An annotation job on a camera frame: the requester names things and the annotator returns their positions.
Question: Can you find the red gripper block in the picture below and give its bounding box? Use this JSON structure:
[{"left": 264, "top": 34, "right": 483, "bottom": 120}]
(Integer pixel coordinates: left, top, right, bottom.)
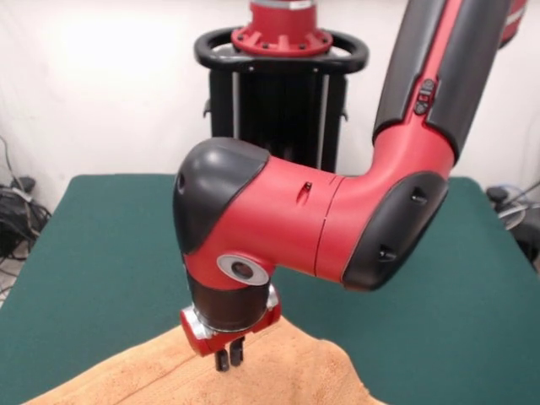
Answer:
[{"left": 179, "top": 286, "right": 282, "bottom": 373}]

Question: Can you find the tan terry towel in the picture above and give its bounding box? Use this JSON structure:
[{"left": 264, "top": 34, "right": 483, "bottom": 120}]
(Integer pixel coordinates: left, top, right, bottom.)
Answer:
[{"left": 24, "top": 316, "right": 381, "bottom": 405}]

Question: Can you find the dark green table cloth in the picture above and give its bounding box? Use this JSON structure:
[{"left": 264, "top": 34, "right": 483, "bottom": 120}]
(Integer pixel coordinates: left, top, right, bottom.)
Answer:
[{"left": 0, "top": 175, "right": 540, "bottom": 405}]

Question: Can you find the grey chair base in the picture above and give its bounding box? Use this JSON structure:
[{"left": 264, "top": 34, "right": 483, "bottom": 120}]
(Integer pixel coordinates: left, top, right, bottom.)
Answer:
[{"left": 484, "top": 185, "right": 540, "bottom": 271}]

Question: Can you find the black cable tangle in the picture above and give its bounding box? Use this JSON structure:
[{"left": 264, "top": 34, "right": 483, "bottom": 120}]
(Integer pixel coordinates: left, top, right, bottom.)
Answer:
[{"left": 0, "top": 134, "right": 52, "bottom": 262}]

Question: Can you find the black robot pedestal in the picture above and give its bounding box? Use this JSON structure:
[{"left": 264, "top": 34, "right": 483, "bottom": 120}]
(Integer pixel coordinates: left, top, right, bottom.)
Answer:
[{"left": 193, "top": 27, "right": 370, "bottom": 174}]

